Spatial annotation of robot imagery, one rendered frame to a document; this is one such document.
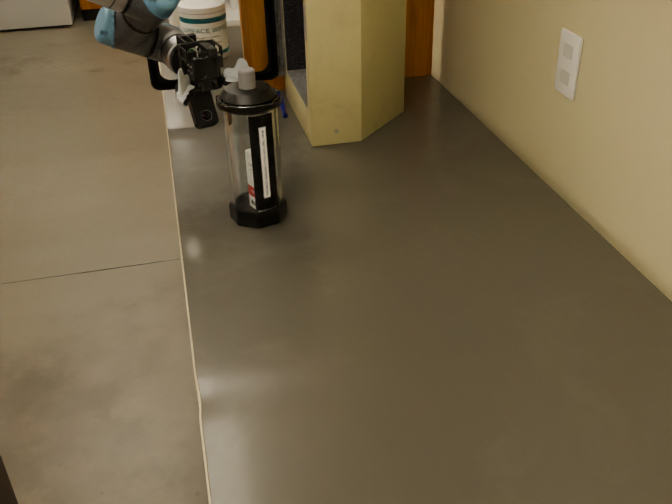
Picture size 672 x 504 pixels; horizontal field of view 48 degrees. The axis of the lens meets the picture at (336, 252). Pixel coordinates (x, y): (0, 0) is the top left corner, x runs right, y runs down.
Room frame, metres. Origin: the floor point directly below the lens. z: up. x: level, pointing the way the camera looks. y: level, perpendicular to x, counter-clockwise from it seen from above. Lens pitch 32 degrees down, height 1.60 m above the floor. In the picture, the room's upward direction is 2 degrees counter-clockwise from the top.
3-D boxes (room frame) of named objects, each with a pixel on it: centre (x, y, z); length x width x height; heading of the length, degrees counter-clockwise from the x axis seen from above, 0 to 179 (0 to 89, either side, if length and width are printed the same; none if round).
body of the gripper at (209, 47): (1.43, 0.26, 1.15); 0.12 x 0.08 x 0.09; 27
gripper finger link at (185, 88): (1.32, 0.27, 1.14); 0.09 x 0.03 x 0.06; 171
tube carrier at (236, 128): (1.20, 0.14, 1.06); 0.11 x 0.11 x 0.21
